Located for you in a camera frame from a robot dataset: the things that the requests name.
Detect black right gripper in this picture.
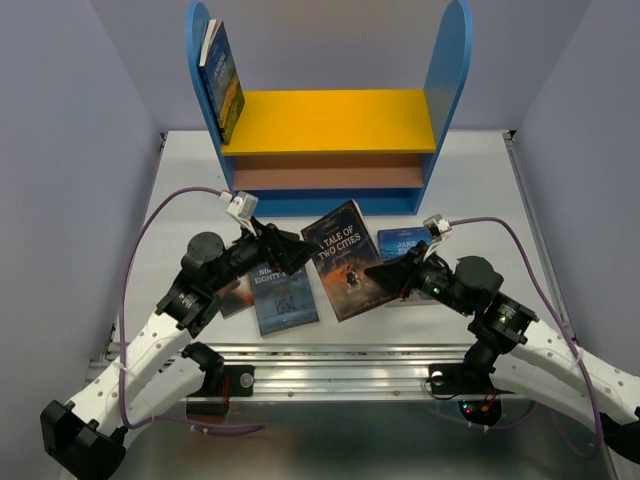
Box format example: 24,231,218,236
363,238,473,316

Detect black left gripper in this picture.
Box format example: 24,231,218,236
210,215,320,292

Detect Jane Eyre book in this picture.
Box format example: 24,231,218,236
376,227,441,307

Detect Nineteen Eighty-Four book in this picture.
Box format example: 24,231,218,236
249,264,319,337

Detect A Tale of Two Cities book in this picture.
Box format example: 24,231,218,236
301,200,392,322

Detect Animal Farm book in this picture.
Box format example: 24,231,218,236
198,19,245,145

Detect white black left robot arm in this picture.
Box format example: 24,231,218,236
40,219,320,479

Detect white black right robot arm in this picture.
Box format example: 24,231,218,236
365,243,639,462

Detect Three Days to See book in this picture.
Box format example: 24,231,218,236
220,275,254,318

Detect blue yellow wooden bookshelf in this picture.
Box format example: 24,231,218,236
185,1,473,217

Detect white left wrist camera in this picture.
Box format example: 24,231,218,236
219,191,258,223

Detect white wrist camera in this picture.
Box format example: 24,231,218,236
423,214,452,246
219,191,258,223

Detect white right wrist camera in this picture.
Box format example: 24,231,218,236
423,214,452,246

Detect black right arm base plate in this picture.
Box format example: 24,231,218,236
427,363,484,397

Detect aluminium mounting rail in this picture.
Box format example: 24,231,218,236
79,342,611,401

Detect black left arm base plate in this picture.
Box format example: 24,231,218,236
188,364,255,401

